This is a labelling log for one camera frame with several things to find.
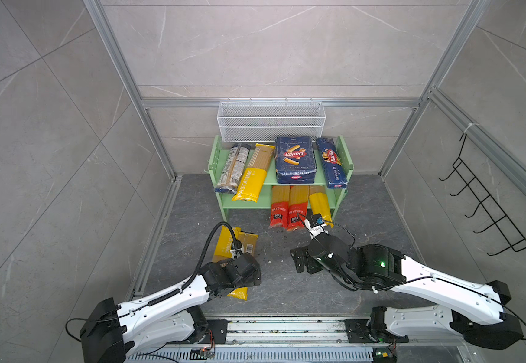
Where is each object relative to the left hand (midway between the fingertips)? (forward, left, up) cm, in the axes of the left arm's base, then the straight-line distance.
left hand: (253, 271), depth 80 cm
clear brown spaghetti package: (+30, +6, +23) cm, 38 cm away
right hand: (-1, -17, +18) cm, 24 cm away
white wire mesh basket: (+60, +3, +22) cm, 64 cm away
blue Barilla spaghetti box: (+25, -30, +23) cm, 46 cm away
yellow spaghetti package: (+23, -27, +8) cm, 36 cm away
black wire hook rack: (+1, -73, +24) cm, 77 cm away
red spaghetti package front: (+22, -18, +8) cm, 30 cm away
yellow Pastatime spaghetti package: (+24, -1, +22) cm, 32 cm away
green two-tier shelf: (+29, -35, +5) cm, 46 cm away
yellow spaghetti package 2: (+10, +13, -6) cm, 18 cm away
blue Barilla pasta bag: (+31, -16, +25) cm, 43 cm away
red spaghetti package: (+25, -11, +8) cm, 28 cm away
